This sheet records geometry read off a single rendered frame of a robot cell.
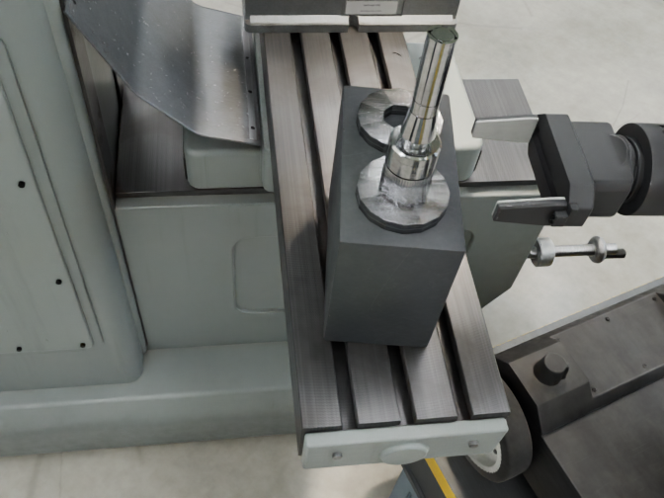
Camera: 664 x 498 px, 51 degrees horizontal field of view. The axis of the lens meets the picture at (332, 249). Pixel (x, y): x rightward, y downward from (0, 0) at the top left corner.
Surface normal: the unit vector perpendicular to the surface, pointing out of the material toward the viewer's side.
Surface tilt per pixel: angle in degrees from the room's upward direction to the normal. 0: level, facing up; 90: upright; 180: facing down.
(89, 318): 88
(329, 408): 0
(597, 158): 0
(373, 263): 90
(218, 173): 90
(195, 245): 90
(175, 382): 0
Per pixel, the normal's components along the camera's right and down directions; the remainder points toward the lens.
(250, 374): 0.09, -0.59
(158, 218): 0.12, 0.80
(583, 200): 0.11, 0.15
